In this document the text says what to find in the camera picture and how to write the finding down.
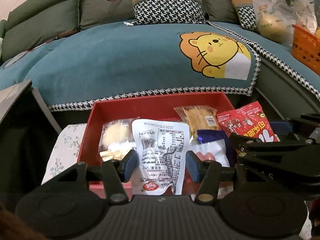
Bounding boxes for floral tablecloth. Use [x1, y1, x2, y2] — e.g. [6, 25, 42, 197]
[41, 123, 88, 186]

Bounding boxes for teal houndstooth-trim sofa cover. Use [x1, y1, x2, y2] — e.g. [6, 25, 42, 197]
[206, 21, 320, 101]

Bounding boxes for red snack packet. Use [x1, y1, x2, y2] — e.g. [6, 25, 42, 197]
[216, 101, 281, 143]

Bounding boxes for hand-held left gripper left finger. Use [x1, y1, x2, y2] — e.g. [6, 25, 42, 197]
[41, 149, 138, 205]

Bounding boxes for red cardboard box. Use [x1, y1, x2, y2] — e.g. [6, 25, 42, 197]
[76, 91, 238, 196]

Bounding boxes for small brown houndstooth cushion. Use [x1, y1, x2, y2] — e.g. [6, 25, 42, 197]
[227, 0, 258, 31]

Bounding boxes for blue and white sausage packet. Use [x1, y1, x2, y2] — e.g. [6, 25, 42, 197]
[188, 129, 231, 168]

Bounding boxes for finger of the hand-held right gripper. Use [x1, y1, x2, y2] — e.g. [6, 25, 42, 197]
[229, 133, 313, 156]
[269, 112, 320, 137]

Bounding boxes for brown fried snack packet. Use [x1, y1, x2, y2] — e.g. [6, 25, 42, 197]
[173, 106, 218, 140]

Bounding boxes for plastic bag of yellow fruit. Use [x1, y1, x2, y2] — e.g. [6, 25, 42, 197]
[250, 0, 298, 48]

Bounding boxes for white black-print pouch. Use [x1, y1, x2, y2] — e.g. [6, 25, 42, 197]
[131, 118, 191, 196]

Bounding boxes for teal lion sofa cover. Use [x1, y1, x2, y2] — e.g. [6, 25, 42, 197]
[0, 19, 262, 113]

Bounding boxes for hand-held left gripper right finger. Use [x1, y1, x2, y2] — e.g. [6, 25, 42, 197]
[186, 150, 238, 205]

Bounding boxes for large brown houndstooth cushion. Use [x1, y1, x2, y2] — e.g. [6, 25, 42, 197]
[131, 0, 206, 26]

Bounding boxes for orange plastic basket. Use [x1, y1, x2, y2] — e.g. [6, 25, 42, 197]
[291, 24, 320, 70]

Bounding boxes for clear crinkled plastic bag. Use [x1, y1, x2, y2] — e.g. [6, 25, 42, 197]
[291, 0, 318, 35]

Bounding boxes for pale cake snack packet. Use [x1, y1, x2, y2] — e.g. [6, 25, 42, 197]
[98, 118, 141, 162]

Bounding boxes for dark grey side table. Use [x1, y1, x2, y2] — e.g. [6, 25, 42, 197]
[0, 79, 63, 160]

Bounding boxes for green sofa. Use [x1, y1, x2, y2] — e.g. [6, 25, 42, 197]
[0, 0, 320, 135]

